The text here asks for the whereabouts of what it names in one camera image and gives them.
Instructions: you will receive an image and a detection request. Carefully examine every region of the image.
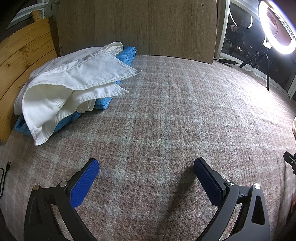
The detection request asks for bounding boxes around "blue garment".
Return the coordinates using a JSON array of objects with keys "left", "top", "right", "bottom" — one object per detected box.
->
[{"left": 14, "top": 46, "right": 137, "bottom": 137}]

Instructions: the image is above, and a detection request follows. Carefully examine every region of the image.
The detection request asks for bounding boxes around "oak wooden panel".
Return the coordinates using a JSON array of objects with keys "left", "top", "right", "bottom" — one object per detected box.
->
[{"left": 57, "top": 0, "right": 219, "bottom": 65}]

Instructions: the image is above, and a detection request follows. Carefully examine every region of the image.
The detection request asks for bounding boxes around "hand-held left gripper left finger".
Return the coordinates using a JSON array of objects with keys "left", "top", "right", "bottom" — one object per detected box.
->
[{"left": 23, "top": 158, "right": 100, "bottom": 241}]

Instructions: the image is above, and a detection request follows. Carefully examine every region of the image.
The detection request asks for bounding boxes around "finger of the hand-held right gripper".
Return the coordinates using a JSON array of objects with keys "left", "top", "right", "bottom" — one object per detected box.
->
[{"left": 284, "top": 151, "right": 296, "bottom": 175}]

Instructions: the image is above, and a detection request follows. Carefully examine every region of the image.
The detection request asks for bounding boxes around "black tripod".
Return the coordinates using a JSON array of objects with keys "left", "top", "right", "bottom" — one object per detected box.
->
[{"left": 238, "top": 43, "right": 271, "bottom": 91}]

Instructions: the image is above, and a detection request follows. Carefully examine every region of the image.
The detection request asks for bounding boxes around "black plug cable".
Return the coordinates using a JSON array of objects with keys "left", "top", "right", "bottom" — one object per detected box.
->
[{"left": 0, "top": 161, "right": 11, "bottom": 200}]

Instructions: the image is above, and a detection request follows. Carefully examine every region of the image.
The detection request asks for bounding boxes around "pine wooden headboard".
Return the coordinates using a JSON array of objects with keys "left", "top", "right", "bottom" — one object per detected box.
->
[{"left": 0, "top": 10, "right": 60, "bottom": 144}]

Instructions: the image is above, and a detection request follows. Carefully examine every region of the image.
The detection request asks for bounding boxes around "white woven garment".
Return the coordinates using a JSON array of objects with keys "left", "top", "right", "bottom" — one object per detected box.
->
[{"left": 14, "top": 42, "right": 142, "bottom": 146}]

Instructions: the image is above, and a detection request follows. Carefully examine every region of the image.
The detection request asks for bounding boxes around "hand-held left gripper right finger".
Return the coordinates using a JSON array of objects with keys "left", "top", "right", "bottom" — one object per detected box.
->
[{"left": 194, "top": 158, "right": 271, "bottom": 241}]

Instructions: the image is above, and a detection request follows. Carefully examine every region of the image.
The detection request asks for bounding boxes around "ring light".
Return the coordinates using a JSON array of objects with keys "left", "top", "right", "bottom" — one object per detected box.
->
[{"left": 258, "top": 0, "right": 296, "bottom": 55}]

